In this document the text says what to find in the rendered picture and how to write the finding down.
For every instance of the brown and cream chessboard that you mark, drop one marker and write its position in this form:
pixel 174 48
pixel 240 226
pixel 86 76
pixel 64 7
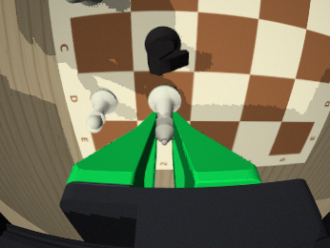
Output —
pixel 258 79

